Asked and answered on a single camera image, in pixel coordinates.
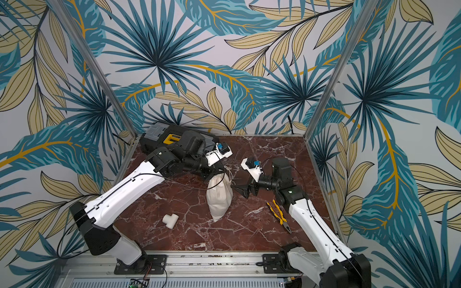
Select cream cloth drawstring soil bag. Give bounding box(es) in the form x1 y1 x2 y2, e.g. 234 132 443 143
206 173 233 222

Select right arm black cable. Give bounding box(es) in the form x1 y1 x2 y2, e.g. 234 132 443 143
264 156 364 288

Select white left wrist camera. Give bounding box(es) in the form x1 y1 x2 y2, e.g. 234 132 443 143
205 143 232 167

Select right aluminium corner post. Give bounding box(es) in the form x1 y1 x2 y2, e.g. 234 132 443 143
304 1 378 142

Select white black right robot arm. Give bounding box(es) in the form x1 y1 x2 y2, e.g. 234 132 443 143
233 157 372 288

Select white PVC tee fitting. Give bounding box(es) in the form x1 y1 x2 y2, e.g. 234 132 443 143
162 214 179 229

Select yellow black pliers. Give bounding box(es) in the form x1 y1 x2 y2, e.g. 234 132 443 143
266 199 292 234

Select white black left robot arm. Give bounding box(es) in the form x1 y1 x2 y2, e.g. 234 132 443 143
70 130 232 271

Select aluminium corner post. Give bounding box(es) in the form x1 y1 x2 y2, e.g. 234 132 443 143
48 0 138 138
304 1 378 142

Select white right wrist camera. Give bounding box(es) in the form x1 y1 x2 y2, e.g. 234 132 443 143
241 157 264 182

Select left aluminium corner post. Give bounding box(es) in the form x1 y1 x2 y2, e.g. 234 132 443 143
48 0 138 138

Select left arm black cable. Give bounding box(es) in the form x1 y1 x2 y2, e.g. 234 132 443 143
56 172 217 260

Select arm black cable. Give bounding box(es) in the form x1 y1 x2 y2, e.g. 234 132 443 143
56 172 217 260
264 156 364 288

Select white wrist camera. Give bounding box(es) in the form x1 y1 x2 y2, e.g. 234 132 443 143
205 143 232 167
241 157 264 182

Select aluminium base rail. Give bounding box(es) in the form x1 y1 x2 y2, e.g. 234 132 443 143
56 251 318 288

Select black toolbox yellow handle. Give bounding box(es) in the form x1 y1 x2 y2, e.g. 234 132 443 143
139 121 220 155

